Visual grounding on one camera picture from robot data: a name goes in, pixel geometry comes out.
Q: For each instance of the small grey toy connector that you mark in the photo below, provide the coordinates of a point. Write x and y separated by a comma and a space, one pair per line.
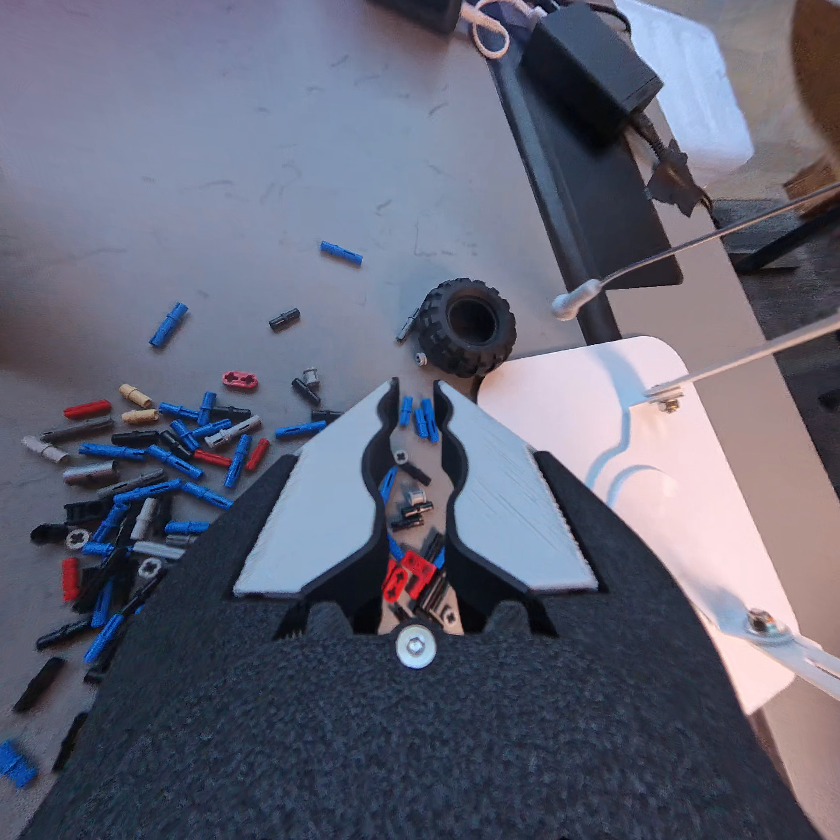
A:
420, 356

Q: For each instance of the grey toy pin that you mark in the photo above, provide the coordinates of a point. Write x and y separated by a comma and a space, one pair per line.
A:
407, 323

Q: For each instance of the black toy pin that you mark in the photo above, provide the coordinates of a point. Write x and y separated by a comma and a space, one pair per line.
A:
285, 318

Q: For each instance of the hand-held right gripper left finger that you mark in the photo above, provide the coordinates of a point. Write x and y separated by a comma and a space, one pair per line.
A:
315, 519

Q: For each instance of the grey desk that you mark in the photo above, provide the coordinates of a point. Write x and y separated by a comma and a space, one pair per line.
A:
197, 131

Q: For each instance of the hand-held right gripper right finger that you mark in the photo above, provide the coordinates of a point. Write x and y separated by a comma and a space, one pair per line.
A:
519, 512

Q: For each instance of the white paper sheet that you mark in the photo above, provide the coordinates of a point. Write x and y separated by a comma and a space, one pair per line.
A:
702, 92

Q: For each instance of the black power brick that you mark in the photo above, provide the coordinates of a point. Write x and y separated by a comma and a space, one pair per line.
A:
591, 66

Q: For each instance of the blue toy pin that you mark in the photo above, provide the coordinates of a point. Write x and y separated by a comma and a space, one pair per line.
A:
168, 324
341, 253

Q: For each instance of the pile of small toy parts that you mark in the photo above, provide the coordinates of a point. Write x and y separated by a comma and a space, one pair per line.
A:
145, 460

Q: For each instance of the red toy connector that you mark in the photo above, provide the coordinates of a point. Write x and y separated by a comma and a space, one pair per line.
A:
240, 381

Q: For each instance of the black toy tire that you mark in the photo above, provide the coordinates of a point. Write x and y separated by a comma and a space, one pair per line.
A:
496, 348

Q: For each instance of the white booklet stand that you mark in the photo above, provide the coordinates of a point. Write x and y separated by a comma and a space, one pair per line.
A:
617, 446

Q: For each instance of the black power plug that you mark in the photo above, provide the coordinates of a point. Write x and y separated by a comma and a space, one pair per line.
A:
676, 177

